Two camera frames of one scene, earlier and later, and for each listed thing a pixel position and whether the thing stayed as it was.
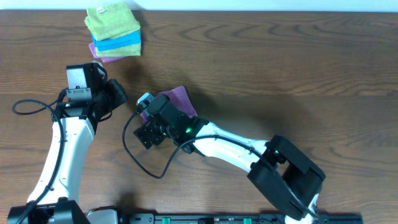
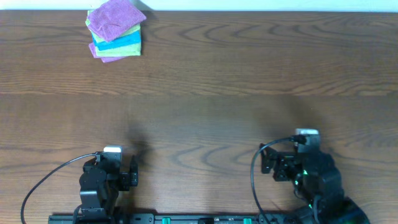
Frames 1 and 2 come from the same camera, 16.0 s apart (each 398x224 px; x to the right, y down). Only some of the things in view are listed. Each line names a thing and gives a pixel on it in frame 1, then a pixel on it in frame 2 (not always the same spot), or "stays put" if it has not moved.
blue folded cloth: x=130 y=38 stays put
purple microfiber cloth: x=179 y=97 → x=112 y=18
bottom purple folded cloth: x=104 y=59 stays put
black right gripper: x=148 y=129 → x=285 y=160
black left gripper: x=116 y=94 → x=125 y=178
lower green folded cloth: x=128 y=50 stays put
